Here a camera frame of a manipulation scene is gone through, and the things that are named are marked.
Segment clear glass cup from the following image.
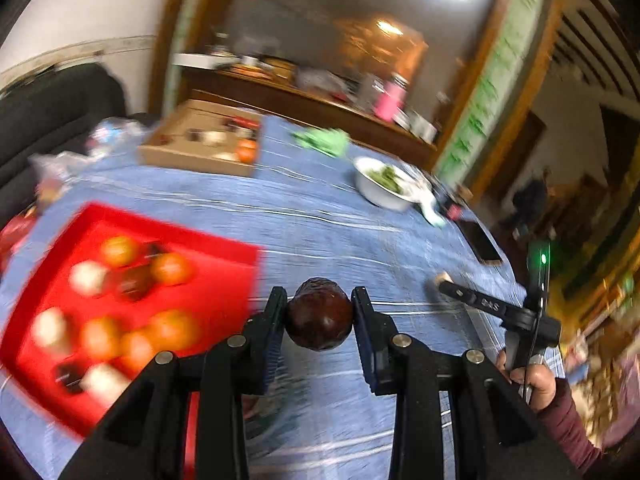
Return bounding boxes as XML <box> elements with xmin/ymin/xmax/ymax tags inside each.
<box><xmin>357</xmin><ymin>74</ymin><xmax>383</xmax><ymax>111</ymax></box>

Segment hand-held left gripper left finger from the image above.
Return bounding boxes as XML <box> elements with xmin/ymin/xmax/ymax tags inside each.
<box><xmin>57</xmin><ymin>287</ymin><xmax>288</xmax><ymax>480</ymax></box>

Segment green leafy vegetable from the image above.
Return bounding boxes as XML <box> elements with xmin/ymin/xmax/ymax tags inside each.
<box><xmin>367</xmin><ymin>165</ymin><xmax>406</xmax><ymax>193</ymax></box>

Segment crumpled clear plastic bag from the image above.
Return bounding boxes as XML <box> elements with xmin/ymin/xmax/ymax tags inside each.
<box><xmin>30</xmin><ymin>152</ymin><xmax>86</xmax><ymax>196</ymax></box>
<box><xmin>87</xmin><ymin>117</ymin><xmax>146</xmax><ymax>156</ymax></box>

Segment white bowl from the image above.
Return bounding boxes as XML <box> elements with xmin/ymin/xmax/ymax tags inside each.
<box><xmin>352</xmin><ymin>156</ymin><xmax>426</xmax><ymax>212</ymax></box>

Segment green bamboo wall sticker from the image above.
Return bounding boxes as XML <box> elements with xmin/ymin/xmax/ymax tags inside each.
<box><xmin>440</xmin><ymin>0</ymin><xmax>551</xmax><ymax>186</ymax></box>

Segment cardboard box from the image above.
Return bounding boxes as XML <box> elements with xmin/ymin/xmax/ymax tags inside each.
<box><xmin>137</xmin><ymin>100</ymin><xmax>263</xmax><ymax>178</ymax></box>

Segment red bag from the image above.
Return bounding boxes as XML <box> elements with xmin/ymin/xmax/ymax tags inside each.
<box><xmin>0</xmin><ymin>212</ymin><xmax>36</xmax><ymax>261</ymax></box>

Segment person's right hand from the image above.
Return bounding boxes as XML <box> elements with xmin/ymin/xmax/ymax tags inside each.
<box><xmin>495</xmin><ymin>347</ymin><xmax>557</xmax><ymax>413</ymax></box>

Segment dark sofa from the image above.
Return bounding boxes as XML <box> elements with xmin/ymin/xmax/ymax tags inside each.
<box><xmin>0</xmin><ymin>62</ymin><xmax>151</xmax><ymax>216</ymax></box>

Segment wooden framed mirror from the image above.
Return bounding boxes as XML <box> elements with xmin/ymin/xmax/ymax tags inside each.
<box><xmin>160</xmin><ymin>0</ymin><xmax>531</xmax><ymax>161</ymax></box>

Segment person's right forearm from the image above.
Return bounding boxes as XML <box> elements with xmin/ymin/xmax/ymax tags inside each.
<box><xmin>537</xmin><ymin>379</ymin><xmax>608</xmax><ymax>478</ymax></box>

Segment large red date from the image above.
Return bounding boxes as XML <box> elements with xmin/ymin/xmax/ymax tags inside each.
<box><xmin>54</xmin><ymin>362</ymin><xmax>86</xmax><ymax>395</ymax></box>
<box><xmin>285</xmin><ymin>277</ymin><xmax>355</xmax><ymax>351</ymax></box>
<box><xmin>115</xmin><ymin>265</ymin><xmax>153</xmax><ymax>303</ymax></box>

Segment wooden sideboard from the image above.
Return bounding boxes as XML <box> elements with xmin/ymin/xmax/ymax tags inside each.
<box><xmin>172</xmin><ymin>52</ymin><xmax>441</xmax><ymax>161</ymax></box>

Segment white small boxes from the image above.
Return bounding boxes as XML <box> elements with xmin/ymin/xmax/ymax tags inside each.
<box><xmin>395</xmin><ymin>107</ymin><xmax>438</xmax><ymax>143</ymax></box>

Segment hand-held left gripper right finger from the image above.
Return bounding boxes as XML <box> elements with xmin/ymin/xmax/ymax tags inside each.
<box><xmin>350</xmin><ymin>287</ymin><xmax>581</xmax><ymax>480</ymax></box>

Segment flat white box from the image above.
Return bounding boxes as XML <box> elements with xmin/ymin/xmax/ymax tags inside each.
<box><xmin>172</xmin><ymin>52</ymin><xmax>226</xmax><ymax>68</ymax></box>

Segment red tray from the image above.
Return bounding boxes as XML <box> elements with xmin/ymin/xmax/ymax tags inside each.
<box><xmin>0</xmin><ymin>201</ymin><xmax>263</xmax><ymax>441</ymax></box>

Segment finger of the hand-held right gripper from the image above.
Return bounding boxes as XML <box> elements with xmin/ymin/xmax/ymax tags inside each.
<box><xmin>438</xmin><ymin>280</ymin><xmax>527</xmax><ymax>323</ymax></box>

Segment green cloth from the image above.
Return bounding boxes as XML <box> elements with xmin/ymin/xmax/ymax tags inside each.
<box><xmin>292</xmin><ymin>127</ymin><xmax>351</xmax><ymax>158</ymax></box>

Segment pink bottle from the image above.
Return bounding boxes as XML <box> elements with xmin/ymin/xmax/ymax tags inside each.
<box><xmin>375</xmin><ymin>77</ymin><xmax>408</xmax><ymax>121</ymax></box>

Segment black smartphone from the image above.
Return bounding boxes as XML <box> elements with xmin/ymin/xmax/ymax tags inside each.
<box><xmin>457</xmin><ymin>220</ymin><xmax>503</xmax><ymax>266</ymax></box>

